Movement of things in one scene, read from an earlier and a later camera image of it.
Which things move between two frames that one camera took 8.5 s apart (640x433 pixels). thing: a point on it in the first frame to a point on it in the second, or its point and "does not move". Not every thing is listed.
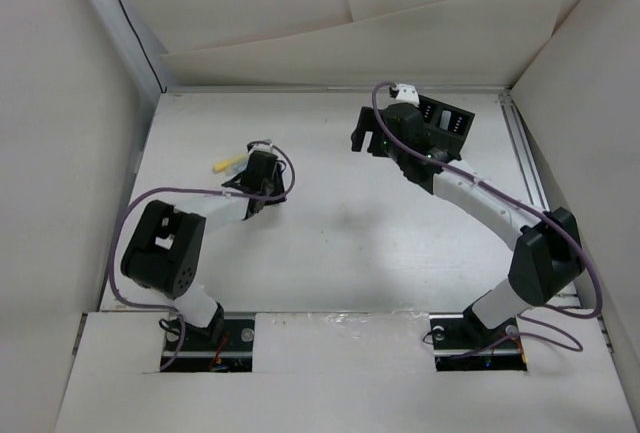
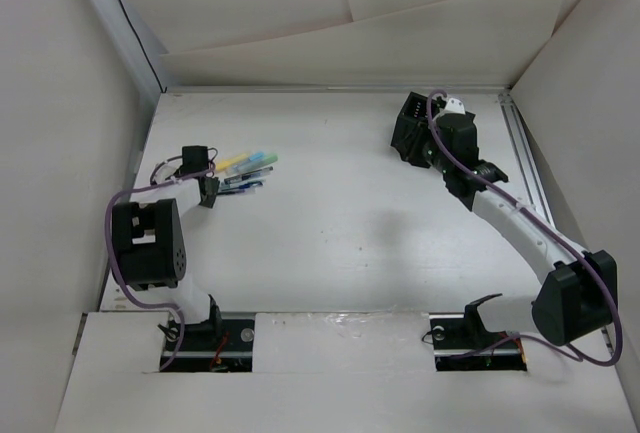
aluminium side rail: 525,153 does not move
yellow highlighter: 228,162 does not move
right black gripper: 368,122 to 436,125
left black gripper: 276,181 to 211,198
